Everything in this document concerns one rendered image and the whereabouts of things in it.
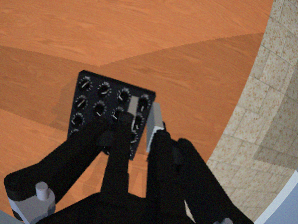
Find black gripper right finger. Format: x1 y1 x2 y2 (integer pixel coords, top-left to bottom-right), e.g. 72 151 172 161
146 102 254 224

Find black square knob box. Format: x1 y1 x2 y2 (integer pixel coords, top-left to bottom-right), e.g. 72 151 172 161
67 70 156 161

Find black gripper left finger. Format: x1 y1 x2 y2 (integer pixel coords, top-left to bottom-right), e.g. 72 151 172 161
4 96 138 224

